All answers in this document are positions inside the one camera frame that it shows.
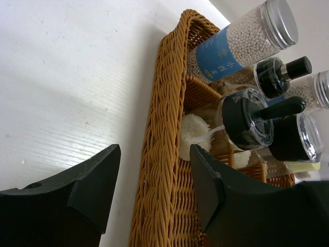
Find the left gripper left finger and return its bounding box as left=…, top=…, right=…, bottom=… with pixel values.
left=1, top=144, right=121, bottom=246

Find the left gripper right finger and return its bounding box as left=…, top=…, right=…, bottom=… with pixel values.
left=190, top=145, right=328, bottom=246

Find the clear dome lid shaker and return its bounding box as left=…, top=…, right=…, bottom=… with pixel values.
left=257, top=113, right=323, bottom=179

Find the black knob lid jar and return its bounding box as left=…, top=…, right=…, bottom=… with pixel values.
left=179, top=89, right=307, bottom=163

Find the black cap dark bottle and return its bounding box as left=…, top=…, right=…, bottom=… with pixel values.
left=224, top=56, right=313, bottom=99

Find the blue label jar silver lid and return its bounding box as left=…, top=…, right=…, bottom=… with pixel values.
left=187, top=1, right=299, bottom=84

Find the woven wicker divided tray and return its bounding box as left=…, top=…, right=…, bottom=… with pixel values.
left=128, top=8, right=296, bottom=247

